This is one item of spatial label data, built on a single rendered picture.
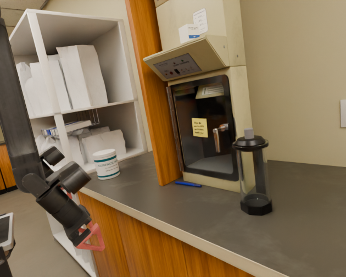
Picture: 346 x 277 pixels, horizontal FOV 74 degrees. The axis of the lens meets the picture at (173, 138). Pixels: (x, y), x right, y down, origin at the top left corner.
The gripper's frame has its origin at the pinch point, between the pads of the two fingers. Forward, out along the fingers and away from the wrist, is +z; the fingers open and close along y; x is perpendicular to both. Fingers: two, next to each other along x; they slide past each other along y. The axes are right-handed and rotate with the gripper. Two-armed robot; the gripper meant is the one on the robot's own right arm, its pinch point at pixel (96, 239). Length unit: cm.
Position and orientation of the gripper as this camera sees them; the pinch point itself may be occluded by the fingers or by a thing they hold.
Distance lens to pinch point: 73.6
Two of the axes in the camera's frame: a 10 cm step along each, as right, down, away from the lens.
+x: -6.7, 6.4, -3.8
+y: -5.5, -0.8, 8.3
